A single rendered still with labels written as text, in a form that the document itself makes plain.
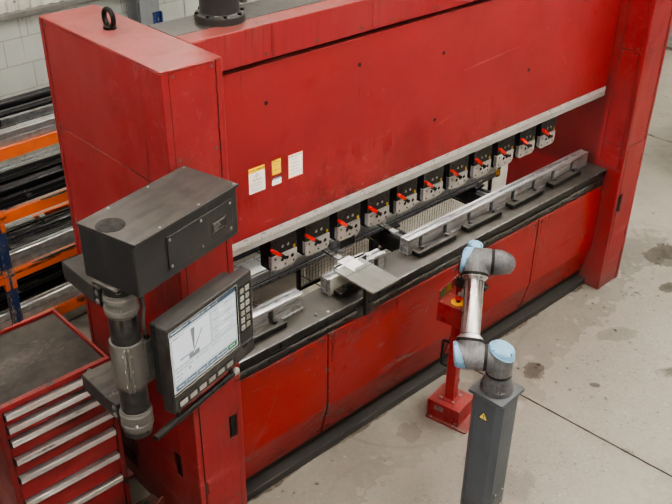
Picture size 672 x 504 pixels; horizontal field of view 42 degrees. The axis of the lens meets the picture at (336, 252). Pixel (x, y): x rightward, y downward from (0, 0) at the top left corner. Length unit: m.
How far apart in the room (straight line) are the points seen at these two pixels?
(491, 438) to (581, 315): 2.06
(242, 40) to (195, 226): 0.84
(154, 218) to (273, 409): 1.66
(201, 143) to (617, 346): 3.36
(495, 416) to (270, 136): 1.55
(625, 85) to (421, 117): 1.72
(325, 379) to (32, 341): 1.40
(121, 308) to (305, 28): 1.38
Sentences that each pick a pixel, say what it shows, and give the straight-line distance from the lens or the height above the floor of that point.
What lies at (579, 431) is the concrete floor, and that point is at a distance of 5.03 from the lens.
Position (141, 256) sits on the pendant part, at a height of 1.89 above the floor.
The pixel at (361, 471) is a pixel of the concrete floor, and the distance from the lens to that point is 4.62.
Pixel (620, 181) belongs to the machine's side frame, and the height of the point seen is 0.82.
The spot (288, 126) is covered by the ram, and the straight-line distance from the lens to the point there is 3.67.
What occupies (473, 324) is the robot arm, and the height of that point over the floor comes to 1.06.
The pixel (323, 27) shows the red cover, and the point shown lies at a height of 2.23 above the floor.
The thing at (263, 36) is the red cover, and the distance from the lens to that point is 3.44.
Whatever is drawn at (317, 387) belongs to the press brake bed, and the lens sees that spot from 4.36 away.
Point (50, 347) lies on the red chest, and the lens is 3.95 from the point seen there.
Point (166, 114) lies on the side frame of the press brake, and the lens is 3.01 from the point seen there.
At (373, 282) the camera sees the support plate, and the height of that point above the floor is 1.00.
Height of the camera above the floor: 3.28
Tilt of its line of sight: 31 degrees down
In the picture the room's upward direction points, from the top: 1 degrees clockwise
